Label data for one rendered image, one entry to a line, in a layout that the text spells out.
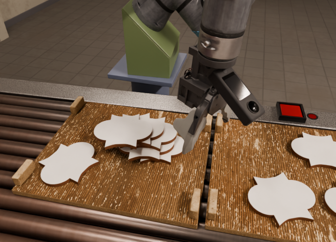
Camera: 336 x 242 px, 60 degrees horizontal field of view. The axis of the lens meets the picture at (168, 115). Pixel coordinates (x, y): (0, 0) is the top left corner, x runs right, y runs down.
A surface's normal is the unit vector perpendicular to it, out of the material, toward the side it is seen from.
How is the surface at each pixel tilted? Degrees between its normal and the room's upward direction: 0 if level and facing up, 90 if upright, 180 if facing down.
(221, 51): 92
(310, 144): 0
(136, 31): 90
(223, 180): 0
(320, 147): 0
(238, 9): 93
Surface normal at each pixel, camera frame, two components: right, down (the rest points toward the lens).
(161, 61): -0.18, 0.60
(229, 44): 0.27, 0.62
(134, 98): 0.00, -0.79
